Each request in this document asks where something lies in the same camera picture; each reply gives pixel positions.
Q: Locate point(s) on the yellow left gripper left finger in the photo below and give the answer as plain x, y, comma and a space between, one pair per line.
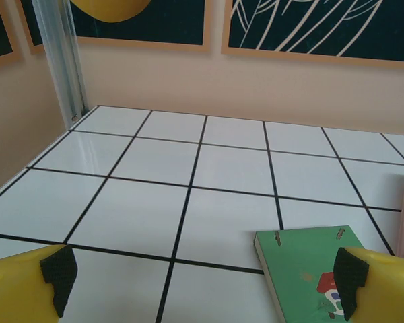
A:
17, 289

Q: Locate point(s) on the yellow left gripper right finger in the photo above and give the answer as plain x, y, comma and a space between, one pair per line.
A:
384, 289

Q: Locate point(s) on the green card package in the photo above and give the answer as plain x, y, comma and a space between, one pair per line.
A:
296, 262

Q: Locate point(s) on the aluminium corner post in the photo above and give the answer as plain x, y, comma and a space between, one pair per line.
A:
59, 67

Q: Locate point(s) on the wall panel with leaf outlines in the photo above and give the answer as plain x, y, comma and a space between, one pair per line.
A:
323, 20

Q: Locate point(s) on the wall panel with gold oval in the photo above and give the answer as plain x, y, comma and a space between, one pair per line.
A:
175, 20

